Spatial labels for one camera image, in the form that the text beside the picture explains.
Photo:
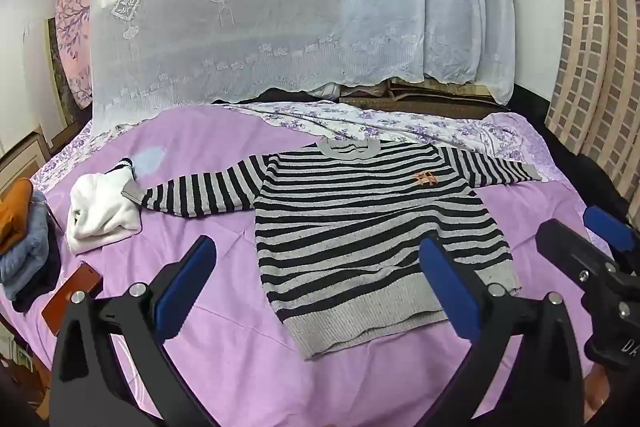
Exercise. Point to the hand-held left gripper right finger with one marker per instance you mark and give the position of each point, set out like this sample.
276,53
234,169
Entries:
450,292

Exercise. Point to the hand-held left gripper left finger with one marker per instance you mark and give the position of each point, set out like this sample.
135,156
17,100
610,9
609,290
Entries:
185,287

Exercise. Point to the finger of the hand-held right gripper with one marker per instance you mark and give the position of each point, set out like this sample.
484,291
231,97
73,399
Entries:
560,242
607,227

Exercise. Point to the grey black striped sweater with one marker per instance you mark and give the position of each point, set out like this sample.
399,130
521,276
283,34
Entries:
350,227

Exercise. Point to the person's right hand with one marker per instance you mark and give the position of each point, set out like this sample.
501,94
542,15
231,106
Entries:
596,399

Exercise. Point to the black cloth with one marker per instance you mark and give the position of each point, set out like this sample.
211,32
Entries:
595,172

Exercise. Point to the purple bedsheet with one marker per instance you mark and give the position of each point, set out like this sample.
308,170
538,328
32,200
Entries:
225,357

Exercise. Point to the white fleece garment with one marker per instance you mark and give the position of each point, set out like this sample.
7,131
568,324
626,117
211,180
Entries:
97,217

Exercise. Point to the dark folded garment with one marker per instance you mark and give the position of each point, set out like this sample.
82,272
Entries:
50,269

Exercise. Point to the blue knitted garment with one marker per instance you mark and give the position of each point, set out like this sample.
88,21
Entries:
22,262

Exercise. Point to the brick pattern mattress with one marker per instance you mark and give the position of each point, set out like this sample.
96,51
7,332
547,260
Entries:
585,57

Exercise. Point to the white purple floral quilt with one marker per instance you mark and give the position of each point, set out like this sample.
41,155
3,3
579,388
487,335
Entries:
400,124

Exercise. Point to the orange garment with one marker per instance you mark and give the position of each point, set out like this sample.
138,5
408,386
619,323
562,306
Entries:
15,212

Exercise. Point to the folded brown blankets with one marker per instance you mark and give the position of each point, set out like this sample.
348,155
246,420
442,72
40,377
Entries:
425,99

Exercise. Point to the wooden cabinet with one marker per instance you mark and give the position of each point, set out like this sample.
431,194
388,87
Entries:
20,157

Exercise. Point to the dark cloth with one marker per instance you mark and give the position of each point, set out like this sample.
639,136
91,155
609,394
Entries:
280,96

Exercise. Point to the white folded cloth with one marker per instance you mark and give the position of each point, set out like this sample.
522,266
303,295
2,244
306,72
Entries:
322,91

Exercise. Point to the pink floral pillow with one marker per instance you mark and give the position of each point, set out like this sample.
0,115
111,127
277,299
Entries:
72,37

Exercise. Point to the white lace cover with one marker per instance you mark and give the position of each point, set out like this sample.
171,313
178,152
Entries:
250,7

